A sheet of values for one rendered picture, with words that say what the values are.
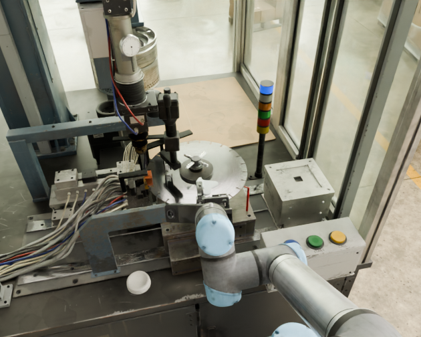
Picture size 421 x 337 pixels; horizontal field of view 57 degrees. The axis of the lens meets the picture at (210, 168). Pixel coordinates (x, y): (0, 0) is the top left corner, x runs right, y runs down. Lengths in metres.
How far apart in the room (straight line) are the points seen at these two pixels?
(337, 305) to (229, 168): 0.75
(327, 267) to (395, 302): 1.06
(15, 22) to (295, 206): 1.12
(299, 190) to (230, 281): 0.56
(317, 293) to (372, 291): 1.58
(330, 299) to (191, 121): 1.34
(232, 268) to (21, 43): 1.12
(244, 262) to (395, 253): 1.69
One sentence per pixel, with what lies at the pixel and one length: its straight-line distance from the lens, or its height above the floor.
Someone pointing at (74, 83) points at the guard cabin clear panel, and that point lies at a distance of 2.29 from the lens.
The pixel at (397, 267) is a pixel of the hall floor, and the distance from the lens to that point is 2.39.
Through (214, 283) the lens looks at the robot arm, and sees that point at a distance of 0.83.
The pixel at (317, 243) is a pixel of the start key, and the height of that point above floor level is 0.91.
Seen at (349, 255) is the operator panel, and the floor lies 0.86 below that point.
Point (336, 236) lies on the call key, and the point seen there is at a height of 0.91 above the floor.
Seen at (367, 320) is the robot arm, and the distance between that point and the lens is 0.58.
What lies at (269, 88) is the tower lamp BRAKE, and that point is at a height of 1.15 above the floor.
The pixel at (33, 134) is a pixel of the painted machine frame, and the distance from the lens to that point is 1.42.
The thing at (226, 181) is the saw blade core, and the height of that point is 0.95.
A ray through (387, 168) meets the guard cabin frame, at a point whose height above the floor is 1.13.
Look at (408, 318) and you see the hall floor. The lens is 2.23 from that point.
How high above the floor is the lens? 1.79
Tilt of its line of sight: 41 degrees down
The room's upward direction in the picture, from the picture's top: 1 degrees counter-clockwise
